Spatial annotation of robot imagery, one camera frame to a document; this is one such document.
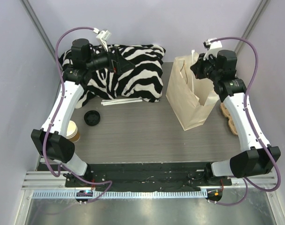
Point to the black lid stack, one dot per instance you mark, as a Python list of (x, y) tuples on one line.
[(92, 118)]

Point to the brown paper cups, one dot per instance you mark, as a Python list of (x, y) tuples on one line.
[(72, 133)]

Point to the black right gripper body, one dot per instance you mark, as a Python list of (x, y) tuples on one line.
[(199, 70)]

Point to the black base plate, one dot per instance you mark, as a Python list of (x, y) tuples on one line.
[(152, 177)]

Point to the zebra print cushion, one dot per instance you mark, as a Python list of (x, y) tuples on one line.
[(144, 81)]

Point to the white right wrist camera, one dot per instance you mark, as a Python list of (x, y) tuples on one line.
[(213, 47)]

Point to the white paper straw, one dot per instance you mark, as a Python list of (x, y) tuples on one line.
[(120, 101)]

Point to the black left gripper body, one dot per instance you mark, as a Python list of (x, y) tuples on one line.
[(112, 62)]

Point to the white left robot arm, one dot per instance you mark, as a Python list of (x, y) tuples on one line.
[(51, 140)]

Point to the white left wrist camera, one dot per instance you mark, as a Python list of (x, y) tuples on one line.
[(102, 36)]

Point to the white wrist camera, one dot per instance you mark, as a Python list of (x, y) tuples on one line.
[(213, 47), (102, 36)]

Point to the white slotted cable duct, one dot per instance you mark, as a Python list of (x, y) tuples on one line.
[(82, 194)]

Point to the cream paper bag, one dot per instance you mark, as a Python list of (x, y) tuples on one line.
[(191, 99)]

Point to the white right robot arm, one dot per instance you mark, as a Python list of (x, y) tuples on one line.
[(257, 154)]

